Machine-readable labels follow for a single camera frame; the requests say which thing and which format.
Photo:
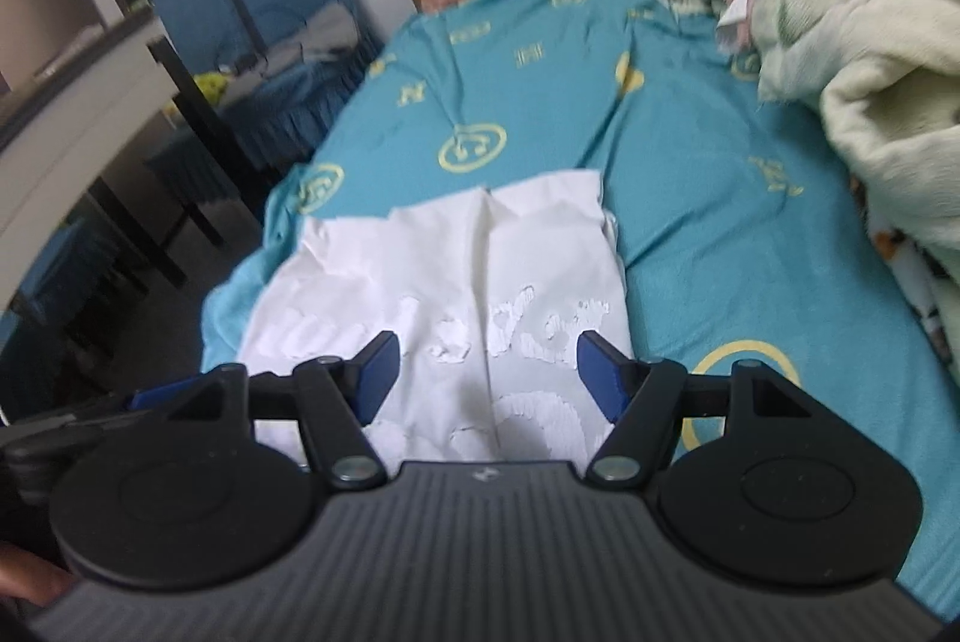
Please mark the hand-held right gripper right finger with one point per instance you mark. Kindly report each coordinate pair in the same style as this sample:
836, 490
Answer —
600, 376

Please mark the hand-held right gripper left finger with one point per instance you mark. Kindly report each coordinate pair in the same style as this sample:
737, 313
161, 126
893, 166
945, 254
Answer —
379, 379

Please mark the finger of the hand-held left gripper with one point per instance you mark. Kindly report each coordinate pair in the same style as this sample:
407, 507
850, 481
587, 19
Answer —
161, 396

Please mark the white t-shirt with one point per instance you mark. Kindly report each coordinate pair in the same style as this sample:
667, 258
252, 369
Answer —
450, 252

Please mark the person's left hand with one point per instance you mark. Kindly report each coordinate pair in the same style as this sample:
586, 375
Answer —
30, 574

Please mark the teal printed bed sheet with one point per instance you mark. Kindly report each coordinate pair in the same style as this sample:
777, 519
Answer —
675, 162

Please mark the white table with black legs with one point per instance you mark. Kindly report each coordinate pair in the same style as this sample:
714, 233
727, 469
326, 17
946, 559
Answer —
75, 109

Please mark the yellow green plush toy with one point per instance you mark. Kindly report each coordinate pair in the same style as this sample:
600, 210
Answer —
211, 85

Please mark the green fleece blanket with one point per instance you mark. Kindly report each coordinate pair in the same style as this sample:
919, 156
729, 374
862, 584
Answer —
862, 12

